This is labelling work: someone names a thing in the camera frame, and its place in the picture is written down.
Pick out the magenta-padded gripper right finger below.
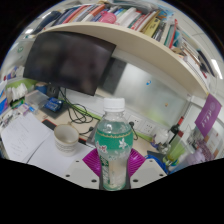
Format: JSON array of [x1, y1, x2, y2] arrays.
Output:
[[127, 148, 168, 190]]

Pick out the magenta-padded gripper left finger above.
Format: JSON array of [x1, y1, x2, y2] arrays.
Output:
[[63, 147, 104, 190]]

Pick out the clear green-labelled drink bottle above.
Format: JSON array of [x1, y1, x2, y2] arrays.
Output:
[[94, 97, 134, 192]]

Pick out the translucent purple water bottle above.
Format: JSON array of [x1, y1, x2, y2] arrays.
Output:
[[186, 148, 209, 166]]

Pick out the plain white paper sheet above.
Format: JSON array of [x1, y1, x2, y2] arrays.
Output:
[[27, 133, 98, 179]]

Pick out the green drinking glass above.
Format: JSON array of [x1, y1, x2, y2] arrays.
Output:
[[165, 134, 188, 166]]

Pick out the white lidded jar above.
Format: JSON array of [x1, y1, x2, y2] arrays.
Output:
[[154, 128, 171, 148]]

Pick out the dark wine bottle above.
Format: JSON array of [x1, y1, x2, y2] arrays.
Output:
[[169, 116, 186, 136]]

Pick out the black red-edged desk mat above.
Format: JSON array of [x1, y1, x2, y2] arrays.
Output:
[[41, 118, 58, 132]]

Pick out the white paper sheet with writing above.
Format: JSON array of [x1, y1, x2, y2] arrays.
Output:
[[0, 111, 54, 164]]

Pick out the colourful photo poster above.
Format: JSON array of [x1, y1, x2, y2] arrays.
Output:
[[196, 128, 224, 161]]

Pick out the small blue electronic device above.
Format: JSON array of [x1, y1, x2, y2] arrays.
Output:
[[44, 97, 64, 114]]

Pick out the purple pennant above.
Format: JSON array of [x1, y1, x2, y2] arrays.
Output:
[[194, 93, 223, 138]]

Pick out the clear plastic box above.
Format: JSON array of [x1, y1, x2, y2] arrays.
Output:
[[24, 89, 49, 109]]

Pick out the crumpled white tissues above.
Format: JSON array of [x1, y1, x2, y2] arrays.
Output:
[[6, 83, 28, 103]]

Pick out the blue tissue box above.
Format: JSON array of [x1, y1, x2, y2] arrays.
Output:
[[0, 79, 9, 116]]

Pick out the black computer monitor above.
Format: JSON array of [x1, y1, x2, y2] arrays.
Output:
[[22, 31, 118, 99]]

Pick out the white shelf with books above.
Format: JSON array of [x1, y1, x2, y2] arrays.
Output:
[[31, 0, 218, 99]]

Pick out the white wall socket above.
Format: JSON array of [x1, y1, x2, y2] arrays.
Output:
[[142, 120, 156, 135], [128, 114, 143, 129]]

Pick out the tangled black cables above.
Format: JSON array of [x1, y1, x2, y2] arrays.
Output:
[[59, 87, 101, 136]]

